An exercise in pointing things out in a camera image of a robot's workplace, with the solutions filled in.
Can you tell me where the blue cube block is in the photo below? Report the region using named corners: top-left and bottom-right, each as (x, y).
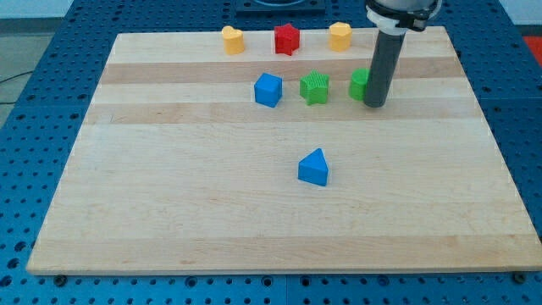
top-left (254, 73), bottom-right (283, 108)

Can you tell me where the red star block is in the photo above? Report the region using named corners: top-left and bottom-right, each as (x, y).
top-left (274, 23), bottom-right (300, 56)

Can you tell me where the wooden board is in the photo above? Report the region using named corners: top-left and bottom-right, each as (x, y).
top-left (26, 26), bottom-right (541, 275)

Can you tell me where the green star block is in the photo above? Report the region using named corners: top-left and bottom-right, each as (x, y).
top-left (300, 69), bottom-right (329, 105)

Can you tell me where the yellow hexagon block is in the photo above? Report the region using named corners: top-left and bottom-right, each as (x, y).
top-left (329, 22), bottom-right (352, 52)

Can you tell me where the yellow heart block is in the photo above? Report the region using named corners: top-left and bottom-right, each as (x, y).
top-left (221, 25), bottom-right (245, 55)

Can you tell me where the blue triangle block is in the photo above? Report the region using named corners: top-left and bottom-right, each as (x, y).
top-left (297, 148), bottom-right (329, 186)

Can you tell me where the black cable on floor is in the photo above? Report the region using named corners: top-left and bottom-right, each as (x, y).
top-left (0, 69), bottom-right (34, 106)

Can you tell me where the green cylinder block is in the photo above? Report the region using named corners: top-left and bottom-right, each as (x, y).
top-left (348, 68), bottom-right (370, 101)

